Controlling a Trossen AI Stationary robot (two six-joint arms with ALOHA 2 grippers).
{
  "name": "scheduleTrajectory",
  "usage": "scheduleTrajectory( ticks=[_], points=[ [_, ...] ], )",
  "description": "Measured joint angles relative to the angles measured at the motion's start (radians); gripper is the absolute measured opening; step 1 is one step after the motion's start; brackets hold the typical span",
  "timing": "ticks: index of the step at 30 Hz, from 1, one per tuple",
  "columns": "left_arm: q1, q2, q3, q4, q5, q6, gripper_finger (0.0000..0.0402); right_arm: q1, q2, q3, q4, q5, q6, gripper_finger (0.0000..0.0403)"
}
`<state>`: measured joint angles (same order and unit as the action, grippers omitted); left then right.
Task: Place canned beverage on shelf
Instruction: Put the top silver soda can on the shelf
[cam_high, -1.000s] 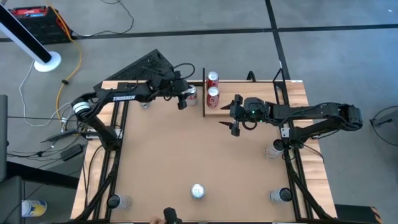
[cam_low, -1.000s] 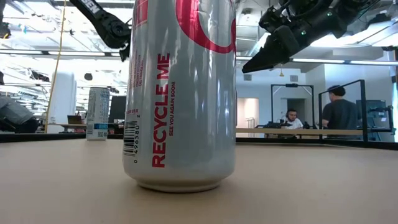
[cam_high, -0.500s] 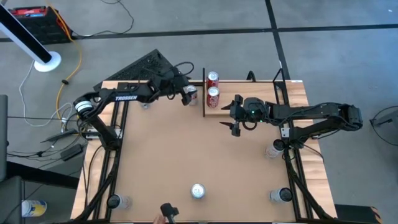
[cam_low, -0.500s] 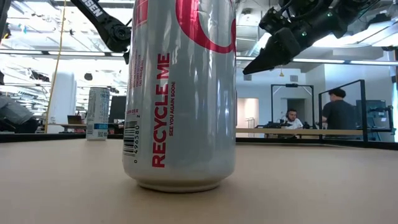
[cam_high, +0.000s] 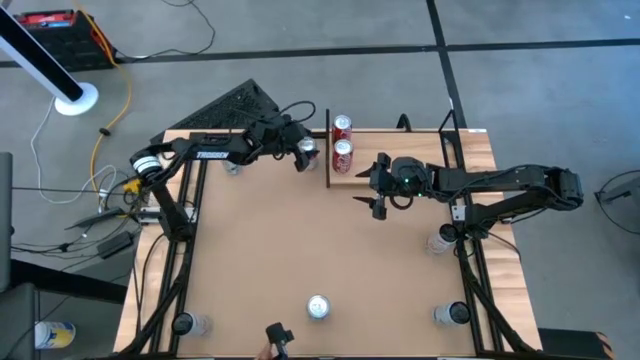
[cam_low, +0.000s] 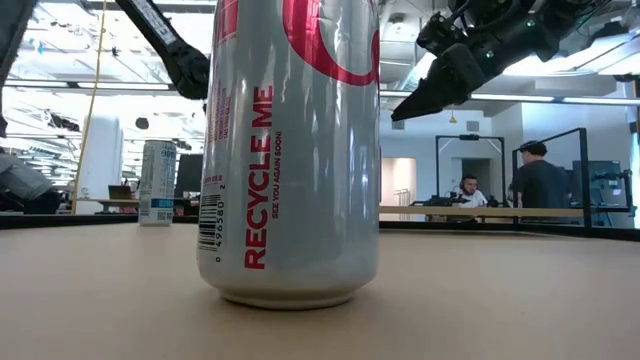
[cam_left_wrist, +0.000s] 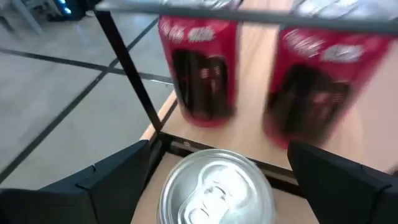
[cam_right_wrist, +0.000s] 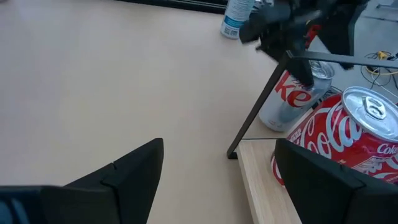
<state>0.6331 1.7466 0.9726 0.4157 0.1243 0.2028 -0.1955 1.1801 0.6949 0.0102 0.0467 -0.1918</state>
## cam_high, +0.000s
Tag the yellow plug connector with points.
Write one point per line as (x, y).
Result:
(133, 186)

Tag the black box orange stripes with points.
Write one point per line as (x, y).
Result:
(570, 345)

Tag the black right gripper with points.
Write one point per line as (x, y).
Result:
(405, 177)

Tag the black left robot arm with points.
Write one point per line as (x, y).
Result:
(215, 152)

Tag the white yellow canister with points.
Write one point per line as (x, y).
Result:
(55, 334)

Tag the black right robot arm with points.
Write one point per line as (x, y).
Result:
(500, 177)

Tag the black power adapter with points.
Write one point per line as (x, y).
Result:
(115, 246)

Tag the black upright panel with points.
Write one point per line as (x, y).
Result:
(5, 225)

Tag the black perforated computer case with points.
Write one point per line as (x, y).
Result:
(235, 107)

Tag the wooden shelf board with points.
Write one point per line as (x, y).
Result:
(415, 150)

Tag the white slim energy drink can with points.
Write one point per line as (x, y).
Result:
(445, 315)
(437, 242)
(232, 168)
(197, 325)

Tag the black metal shelf frame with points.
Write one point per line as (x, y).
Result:
(327, 150)

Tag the black aluminium table frame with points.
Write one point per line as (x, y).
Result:
(220, 135)

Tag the black handheld device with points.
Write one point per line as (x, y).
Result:
(279, 336)

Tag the black curved hook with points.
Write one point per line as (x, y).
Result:
(401, 120)

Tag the red cola can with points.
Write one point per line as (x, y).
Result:
(342, 131)
(343, 160)

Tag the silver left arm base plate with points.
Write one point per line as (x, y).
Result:
(150, 216)

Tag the black crate red lid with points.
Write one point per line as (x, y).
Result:
(65, 45)

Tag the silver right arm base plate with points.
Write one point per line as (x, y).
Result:
(457, 212)

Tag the black white pole stand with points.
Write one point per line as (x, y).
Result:
(30, 50)

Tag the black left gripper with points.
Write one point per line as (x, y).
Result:
(277, 135)

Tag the black floor beam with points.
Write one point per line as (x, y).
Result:
(60, 282)

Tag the tan table mat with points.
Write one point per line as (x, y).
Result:
(300, 240)

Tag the person's hand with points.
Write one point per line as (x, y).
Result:
(263, 354)

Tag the silver diet cola can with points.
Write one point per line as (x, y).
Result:
(318, 306)
(308, 145)

